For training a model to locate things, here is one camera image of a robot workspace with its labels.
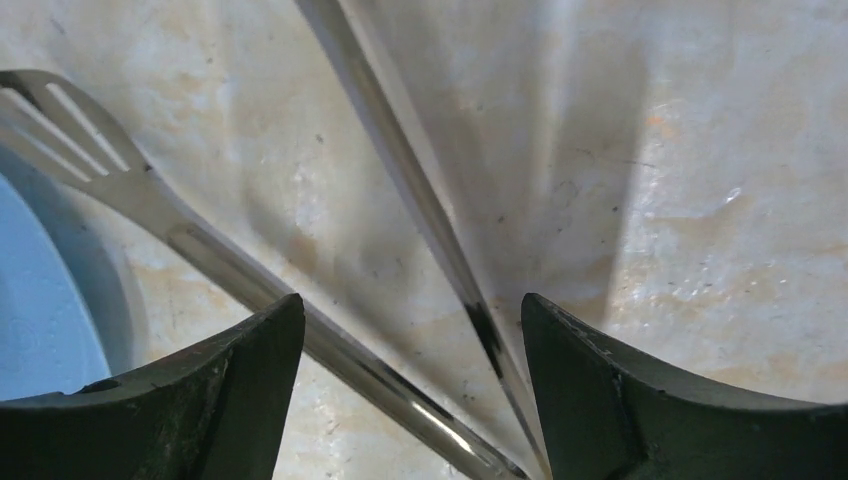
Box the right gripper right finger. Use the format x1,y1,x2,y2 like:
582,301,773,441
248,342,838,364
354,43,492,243
521,293,847,479

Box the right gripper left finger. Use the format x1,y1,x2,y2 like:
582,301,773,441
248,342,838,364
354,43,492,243
1,294,305,479

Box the blue three-tier cake stand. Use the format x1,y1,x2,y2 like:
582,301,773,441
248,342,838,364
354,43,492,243
1,148,148,401

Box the metal serving tongs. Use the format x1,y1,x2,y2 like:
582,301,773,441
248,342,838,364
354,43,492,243
1,1,541,479

